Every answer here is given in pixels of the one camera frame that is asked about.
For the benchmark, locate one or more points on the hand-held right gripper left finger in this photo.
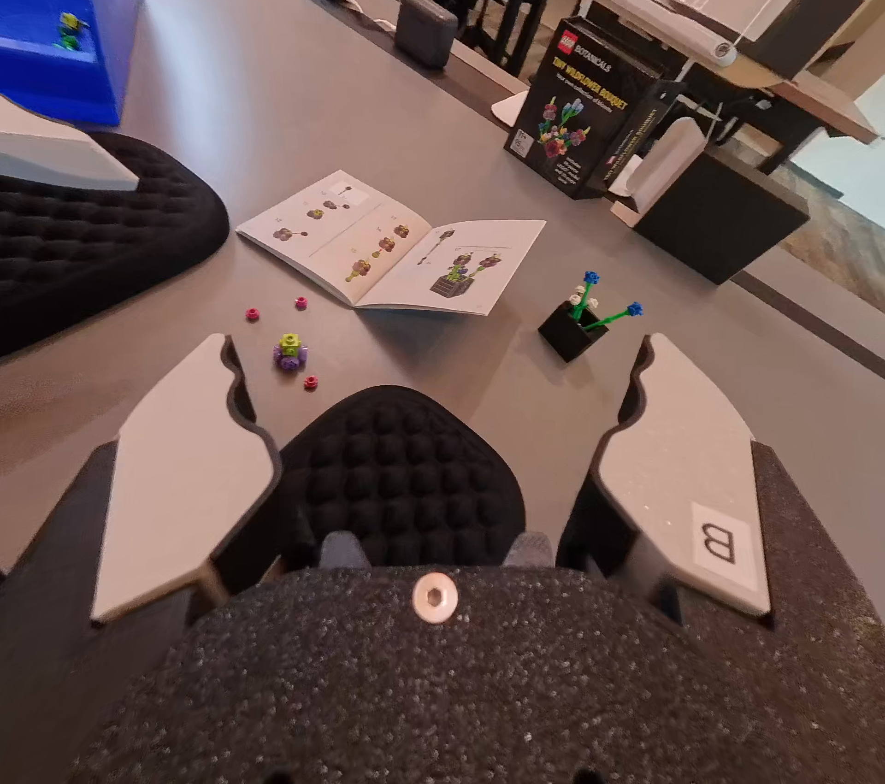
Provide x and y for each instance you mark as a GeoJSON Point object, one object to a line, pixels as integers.
{"type": "Point", "coordinates": [187, 473]}

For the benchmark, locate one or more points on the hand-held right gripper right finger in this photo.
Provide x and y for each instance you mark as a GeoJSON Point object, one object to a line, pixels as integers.
{"type": "Point", "coordinates": [677, 452]}

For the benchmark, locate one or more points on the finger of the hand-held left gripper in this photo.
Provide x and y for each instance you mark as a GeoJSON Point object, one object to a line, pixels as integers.
{"type": "Point", "coordinates": [41, 151]}

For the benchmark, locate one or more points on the grey desk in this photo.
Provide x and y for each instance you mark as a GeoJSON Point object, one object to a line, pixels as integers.
{"type": "Point", "coordinates": [415, 141]}

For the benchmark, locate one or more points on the black bumpy foam pad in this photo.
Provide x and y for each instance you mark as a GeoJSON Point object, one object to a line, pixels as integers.
{"type": "Point", "coordinates": [401, 473]}
{"type": "Point", "coordinates": [104, 245]}

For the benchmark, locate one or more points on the green and lime brick piece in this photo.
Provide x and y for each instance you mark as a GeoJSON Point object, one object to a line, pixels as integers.
{"type": "Point", "coordinates": [70, 30]}

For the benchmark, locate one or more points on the blue brick flower with stem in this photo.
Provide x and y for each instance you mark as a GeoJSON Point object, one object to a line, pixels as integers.
{"type": "Point", "coordinates": [590, 278]}
{"type": "Point", "coordinates": [634, 310]}

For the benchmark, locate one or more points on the black brick flower pot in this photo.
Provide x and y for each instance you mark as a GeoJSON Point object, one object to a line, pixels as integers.
{"type": "Point", "coordinates": [570, 334]}

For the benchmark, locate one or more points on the purple and lime brick flower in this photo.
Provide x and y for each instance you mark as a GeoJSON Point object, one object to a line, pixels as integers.
{"type": "Point", "coordinates": [290, 352]}

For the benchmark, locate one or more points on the white brick flower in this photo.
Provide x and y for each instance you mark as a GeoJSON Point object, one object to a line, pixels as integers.
{"type": "Point", "coordinates": [575, 298]}

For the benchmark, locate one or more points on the black open box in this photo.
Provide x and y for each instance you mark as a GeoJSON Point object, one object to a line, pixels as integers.
{"type": "Point", "coordinates": [726, 217]}

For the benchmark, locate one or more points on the white curved holder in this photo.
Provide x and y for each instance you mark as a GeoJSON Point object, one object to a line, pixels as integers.
{"type": "Point", "coordinates": [667, 169]}

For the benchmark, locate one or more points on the open instruction booklet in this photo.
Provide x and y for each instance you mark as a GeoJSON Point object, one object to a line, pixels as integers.
{"type": "Point", "coordinates": [387, 245]}

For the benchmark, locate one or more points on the black flower set box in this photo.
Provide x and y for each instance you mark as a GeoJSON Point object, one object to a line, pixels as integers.
{"type": "Point", "coordinates": [574, 120]}

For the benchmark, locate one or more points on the white flat stand base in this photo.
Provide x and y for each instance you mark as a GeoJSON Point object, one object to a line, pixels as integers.
{"type": "Point", "coordinates": [510, 108]}

